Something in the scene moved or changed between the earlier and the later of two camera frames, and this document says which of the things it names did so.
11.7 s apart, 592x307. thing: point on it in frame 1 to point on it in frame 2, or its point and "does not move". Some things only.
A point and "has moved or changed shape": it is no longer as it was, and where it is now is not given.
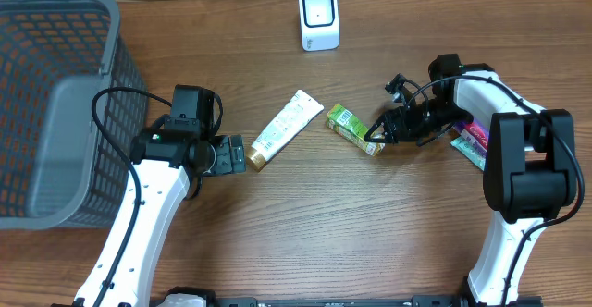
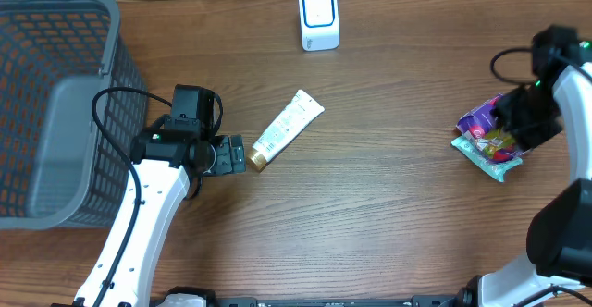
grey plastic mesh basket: [57, 171] does not move
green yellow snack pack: [352, 129] has moved or changed shape
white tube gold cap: [289, 122] does not move
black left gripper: [231, 159] does not move
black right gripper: [400, 119] to [506, 116]
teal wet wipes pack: [465, 147] does not move
